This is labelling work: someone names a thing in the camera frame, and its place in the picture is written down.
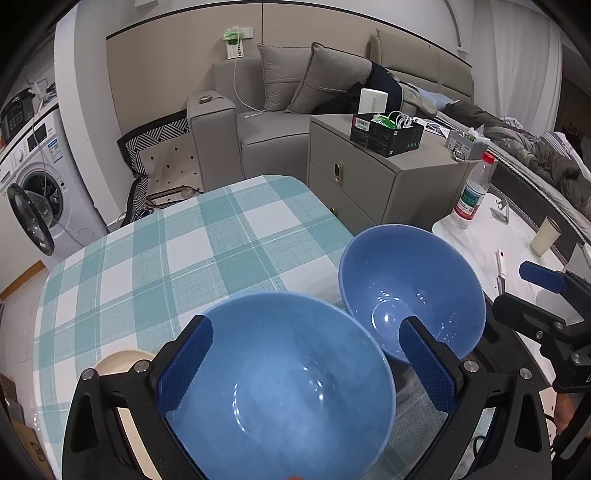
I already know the cardboard box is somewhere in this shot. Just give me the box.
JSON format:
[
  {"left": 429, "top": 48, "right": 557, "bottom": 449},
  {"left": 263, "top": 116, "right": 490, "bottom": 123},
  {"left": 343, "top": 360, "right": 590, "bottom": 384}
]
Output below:
[{"left": 0, "top": 374, "right": 47, "bottom": 480}]

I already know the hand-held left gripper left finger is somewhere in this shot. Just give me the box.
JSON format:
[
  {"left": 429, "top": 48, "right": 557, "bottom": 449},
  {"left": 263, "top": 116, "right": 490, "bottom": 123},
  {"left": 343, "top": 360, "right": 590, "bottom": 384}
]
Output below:
[{"left": 61, "top": 315, "right": 215, "bottom": 480}]

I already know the white curtain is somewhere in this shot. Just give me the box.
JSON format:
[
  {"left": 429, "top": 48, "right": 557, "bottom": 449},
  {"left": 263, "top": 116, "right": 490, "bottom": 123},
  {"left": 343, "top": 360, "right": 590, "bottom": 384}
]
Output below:
[{"left": 489, "top": 0, "right": 561, "bottom": 134}]

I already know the black countertop appliance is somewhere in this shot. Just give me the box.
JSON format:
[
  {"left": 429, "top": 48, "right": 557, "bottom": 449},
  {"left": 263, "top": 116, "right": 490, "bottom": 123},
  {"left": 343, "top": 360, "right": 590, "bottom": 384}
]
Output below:
[{"left": 0, "top": 90, "right": 37, "bottom": 139}]

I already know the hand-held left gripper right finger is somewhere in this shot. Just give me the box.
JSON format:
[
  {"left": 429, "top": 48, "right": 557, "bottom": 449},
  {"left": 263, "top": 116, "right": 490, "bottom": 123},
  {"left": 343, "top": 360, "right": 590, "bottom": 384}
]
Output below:
[{"left": 398, "top": 315, "right": 552, "bottom": 480}]

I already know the green white wall charger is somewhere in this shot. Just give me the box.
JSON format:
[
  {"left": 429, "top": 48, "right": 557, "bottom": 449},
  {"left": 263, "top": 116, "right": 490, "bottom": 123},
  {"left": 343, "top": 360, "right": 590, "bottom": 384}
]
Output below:
[{"left": 223, "top": 27, "right": 254, "bottom": 61}]

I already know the dark cloth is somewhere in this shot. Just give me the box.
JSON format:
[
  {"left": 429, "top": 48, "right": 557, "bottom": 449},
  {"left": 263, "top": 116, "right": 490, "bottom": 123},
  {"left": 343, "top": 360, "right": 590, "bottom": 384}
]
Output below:
[{"left": 318, "top": 62, "right": 402, "bottom": 116}]

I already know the black box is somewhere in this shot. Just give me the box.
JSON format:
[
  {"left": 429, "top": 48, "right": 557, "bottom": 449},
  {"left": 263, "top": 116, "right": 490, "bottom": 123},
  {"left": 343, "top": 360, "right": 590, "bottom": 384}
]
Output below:
[{"left": 350, "top": 114, "right": 424, "bottom": 158}]

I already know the grey sofa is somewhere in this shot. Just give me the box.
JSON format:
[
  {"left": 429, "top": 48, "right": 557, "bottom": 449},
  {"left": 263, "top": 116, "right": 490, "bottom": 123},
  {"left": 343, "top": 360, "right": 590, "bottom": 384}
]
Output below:
[{"left": 187, "top": 58, "right": 324, "bottom": 192}]

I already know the blue bowl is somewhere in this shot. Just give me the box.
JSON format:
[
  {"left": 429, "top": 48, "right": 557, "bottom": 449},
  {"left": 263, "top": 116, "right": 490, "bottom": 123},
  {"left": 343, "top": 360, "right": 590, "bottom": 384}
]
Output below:
[
  {"left": 338, "top": 224, "right": 486, "bottom": 365},
  {"left": 164, "top": 292, "right": 397, "bottom": 480}
]

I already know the white box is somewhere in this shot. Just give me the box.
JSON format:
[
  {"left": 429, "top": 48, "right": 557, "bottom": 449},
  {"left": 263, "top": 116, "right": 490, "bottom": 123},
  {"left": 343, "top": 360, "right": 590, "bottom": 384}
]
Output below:
[{"left": 360, "top": 88, "right": 389, "bottom": 116}]

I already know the grey nightstand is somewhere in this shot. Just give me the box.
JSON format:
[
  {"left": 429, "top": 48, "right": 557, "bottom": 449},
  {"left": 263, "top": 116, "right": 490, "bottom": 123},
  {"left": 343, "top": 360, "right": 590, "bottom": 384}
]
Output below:
[{"left": 307, "top": 113, "right": 483, "bottom": 232}]

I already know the beige diamond print cushion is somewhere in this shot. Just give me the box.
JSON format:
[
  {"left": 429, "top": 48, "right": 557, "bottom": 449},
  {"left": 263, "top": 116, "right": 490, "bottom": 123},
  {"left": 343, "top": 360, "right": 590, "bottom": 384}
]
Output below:
[{"left": 139, "top": 134, "right": 204, "bottom": 195}]

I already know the white washing machine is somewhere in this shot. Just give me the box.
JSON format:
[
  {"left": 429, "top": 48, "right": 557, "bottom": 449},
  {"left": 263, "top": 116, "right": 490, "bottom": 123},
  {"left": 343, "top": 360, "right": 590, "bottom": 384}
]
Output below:
[{"left": 0, "top": 104, "right": 109, "bottom": 271}]

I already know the grey cushion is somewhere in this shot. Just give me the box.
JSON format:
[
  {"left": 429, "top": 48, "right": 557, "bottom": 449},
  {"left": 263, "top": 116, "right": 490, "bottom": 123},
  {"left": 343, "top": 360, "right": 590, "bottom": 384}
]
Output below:
[
  {"left": 284, "top": 42, "right": 374, "bottom": 114},
  {"left": 257, "top": 44, "right": 315, "bottom": 113}
]

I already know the large cream plate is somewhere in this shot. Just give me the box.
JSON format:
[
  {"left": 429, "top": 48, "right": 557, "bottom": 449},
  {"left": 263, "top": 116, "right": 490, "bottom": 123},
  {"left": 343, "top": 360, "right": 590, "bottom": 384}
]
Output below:
[{"left": 95, "top": 349, "right": 162, "bottom": 480}]

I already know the cream cup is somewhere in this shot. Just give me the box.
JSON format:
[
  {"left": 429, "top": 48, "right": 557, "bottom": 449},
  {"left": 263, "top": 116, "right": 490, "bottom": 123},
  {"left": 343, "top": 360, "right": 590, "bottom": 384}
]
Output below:
[{"left": 530, "top": 216, "right": 561, "bottom": 257}]

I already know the beige bed headboard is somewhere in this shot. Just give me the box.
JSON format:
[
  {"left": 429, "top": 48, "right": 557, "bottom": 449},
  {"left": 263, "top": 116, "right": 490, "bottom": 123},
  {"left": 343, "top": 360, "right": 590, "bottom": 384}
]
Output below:
[{"left": 369, "top": 30, "right": 476, "bottom": 104}]

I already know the white charging cable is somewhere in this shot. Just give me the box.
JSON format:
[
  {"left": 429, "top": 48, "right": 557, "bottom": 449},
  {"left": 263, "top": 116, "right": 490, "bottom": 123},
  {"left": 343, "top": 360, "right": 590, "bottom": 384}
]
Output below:
[{"left": 232, "top": 58, "right": 265, "bottom": 115}]

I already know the small metal stand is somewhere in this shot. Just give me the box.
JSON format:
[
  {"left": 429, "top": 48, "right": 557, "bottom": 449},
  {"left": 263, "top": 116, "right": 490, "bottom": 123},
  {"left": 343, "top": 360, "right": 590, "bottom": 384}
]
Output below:
[{"left": 490, "top": 196, "right": 511, "bottom": 224}]

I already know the person's right hand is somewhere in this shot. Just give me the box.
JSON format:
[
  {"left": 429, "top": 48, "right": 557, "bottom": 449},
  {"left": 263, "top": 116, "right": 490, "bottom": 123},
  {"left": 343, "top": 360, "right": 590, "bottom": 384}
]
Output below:
[{"left": 554, "top": 394, "right": 577, "bottom": 431}]

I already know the teal checked tablecloth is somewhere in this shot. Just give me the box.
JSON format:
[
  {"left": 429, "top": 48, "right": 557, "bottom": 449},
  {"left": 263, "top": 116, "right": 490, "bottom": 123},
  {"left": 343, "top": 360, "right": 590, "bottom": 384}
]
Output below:
[{"left": 33, "top": 174, "right": 490, "bottom": 480}]

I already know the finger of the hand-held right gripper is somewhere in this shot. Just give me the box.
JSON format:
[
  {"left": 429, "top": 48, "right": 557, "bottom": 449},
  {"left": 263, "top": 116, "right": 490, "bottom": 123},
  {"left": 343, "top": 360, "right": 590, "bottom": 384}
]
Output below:
[
  {"left": 492, "top": 295, "right": 583, "bottom": 365},
  {"left": 518, "top": 261, "right": 591, "bottom": 321}
]

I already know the clear plastic water bottle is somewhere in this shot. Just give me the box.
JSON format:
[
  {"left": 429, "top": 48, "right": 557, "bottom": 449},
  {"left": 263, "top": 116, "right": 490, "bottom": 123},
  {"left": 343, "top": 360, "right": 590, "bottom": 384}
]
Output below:
[{"left": 451, "top": 153, "right": 496, "bottom": 230}]

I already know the white slim device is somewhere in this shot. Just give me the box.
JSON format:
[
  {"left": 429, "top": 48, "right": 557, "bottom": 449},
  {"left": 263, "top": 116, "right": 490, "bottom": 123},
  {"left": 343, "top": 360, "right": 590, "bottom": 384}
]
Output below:
[{"left": 495, "top": 248, "right": 508, "bottom": 294}]

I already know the dark grey blanket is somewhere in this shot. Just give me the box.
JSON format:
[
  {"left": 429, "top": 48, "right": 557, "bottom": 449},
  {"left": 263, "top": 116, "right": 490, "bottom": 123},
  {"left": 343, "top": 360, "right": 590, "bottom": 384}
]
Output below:
[{"left": 443, "top": 99, "right": 591, "bottom": 208}]

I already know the small grey box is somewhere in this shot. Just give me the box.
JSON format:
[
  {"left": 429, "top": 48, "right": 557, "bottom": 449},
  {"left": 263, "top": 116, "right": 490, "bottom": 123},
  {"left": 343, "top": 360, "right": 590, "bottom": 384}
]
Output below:
[{"left": 445, "top": 129, "right": 489, "bottom": 162}]

